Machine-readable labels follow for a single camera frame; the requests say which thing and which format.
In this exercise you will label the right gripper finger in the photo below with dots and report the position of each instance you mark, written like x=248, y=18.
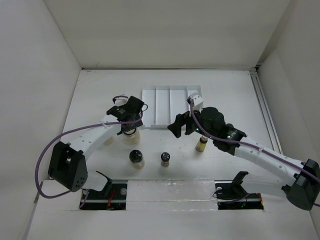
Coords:
x=176, y=127
x=190, y=125

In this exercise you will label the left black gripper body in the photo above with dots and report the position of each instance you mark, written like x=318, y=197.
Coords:
x=134, y=125

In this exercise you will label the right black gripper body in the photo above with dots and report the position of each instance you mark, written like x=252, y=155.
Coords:
x=197, y=113

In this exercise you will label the wide glass jar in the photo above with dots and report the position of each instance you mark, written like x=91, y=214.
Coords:
x=131, y=137

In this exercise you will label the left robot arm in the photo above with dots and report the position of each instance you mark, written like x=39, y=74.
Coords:
x=68, y=163

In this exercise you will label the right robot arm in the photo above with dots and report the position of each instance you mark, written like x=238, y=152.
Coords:
x=301, y=178

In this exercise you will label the yellow liquid bottle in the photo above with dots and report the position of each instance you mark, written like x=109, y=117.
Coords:
x=201, y=144

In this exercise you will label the white divided tray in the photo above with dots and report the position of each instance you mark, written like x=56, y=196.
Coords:
x=165, y=102

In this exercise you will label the cream cap spice bottle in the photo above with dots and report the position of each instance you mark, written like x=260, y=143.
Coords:
x=109, y=141

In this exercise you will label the small black cap bottle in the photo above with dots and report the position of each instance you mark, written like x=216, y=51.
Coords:
x=165, y=159

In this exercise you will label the black cap spice bottle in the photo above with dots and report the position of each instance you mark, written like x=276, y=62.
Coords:
x=137, y=159

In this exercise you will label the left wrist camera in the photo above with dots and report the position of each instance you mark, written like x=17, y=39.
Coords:
x=120, y=100

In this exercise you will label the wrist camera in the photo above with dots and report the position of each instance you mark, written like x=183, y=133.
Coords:
x=195, y=101
x=120, y=100

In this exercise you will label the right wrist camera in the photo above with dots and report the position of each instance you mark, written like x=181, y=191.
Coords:
x=195, y=101

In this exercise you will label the aluminium rail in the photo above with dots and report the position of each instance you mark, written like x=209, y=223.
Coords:
x=274, y=139

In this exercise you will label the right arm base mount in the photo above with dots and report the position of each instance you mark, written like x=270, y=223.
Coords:
x=231, y=195

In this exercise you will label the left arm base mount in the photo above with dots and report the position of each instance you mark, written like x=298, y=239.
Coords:
x=107, y=192

